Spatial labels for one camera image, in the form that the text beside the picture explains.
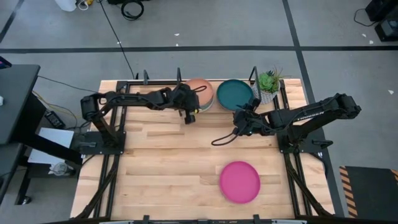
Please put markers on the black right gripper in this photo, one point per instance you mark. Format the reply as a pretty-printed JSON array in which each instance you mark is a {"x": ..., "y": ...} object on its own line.
[{"x": 252, "y": 123}]

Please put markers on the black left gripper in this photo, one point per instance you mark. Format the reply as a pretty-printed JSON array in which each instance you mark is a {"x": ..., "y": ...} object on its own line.
[{"x": 185, "y": 98}]

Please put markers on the terracotta orange plate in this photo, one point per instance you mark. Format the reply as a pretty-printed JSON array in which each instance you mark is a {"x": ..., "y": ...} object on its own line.
[{"x": 202, "y": 91}]

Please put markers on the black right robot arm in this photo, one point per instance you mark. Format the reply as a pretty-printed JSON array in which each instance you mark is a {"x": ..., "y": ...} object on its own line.
[{"x": 314, "y": 116}]

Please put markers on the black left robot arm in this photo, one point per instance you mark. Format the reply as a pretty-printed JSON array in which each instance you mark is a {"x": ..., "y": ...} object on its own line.
[{"x": 130, "y": 99}]

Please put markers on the teal plate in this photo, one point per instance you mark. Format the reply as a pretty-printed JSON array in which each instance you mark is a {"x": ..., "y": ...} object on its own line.
[{"x": 234, "y": 95}]

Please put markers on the succulent in white patterned pot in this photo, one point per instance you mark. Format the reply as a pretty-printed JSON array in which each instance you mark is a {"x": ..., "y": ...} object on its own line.
[{"x": 267, "y": 85}]

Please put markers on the pink plate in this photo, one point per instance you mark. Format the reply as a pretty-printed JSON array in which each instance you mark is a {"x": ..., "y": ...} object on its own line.
[{"x": 239, "y": 182}]

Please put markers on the black power adapter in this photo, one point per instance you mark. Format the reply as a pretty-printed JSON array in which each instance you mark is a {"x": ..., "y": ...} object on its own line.
[{"x": 55, "y": 119}]

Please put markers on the white flat box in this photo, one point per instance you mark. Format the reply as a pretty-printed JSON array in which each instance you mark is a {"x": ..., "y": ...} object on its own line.
[{"x": 54, "y": 138}]

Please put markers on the black mat with hazard stripes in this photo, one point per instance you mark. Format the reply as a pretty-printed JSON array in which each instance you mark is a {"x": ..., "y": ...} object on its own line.
[{"x": 373, "y": 191}]

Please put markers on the black equipment case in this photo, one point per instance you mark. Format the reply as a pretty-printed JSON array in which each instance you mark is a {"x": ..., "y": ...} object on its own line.
[
  {"x": 388, "y": 29},
  {"x": 382, "y": 9}
]

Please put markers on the white container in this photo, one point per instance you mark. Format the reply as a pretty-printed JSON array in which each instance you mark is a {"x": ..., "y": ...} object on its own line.
[{"x": 66, "y": 4}]

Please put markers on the black desk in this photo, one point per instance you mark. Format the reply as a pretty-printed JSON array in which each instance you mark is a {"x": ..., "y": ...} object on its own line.
[{"x": 15, "y": 102}]

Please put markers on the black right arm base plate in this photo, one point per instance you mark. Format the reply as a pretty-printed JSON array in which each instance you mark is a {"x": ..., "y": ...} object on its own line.
[{"x": 311, "y": 144}]

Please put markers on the black aluminium rig frame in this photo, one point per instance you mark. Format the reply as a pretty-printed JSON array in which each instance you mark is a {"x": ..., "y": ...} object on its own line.
[{"x": 107, "y": 177}]

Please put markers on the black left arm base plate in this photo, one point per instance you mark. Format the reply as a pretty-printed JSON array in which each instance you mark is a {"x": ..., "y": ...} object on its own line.
[{"x": 87, "y": 144}]

